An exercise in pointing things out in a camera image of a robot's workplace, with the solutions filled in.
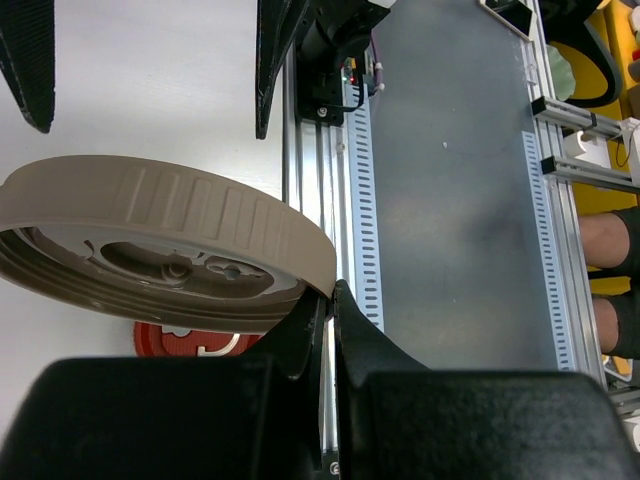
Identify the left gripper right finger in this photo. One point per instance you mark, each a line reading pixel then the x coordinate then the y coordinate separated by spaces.
pixel 398 419

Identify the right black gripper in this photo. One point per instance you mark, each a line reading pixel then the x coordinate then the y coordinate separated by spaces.
pixel 338 30

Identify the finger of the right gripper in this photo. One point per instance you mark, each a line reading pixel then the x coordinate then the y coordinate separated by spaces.
pixel 28 58

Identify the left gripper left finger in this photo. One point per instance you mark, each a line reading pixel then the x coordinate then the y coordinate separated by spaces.
pixel 251 416

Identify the red lunch box lid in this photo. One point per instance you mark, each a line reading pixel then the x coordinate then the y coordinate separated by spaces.
pixel 162 341

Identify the beige lunch box lid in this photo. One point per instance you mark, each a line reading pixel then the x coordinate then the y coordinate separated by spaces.
pixel 159 242

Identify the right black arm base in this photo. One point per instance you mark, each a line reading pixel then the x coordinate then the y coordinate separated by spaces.
pixel 328 85

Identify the grey slotted cable duct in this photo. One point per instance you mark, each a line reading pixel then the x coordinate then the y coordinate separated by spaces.
pixel 366 251

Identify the yellow object behind rail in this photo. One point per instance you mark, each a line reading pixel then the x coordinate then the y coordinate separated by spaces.
pixel 600 40

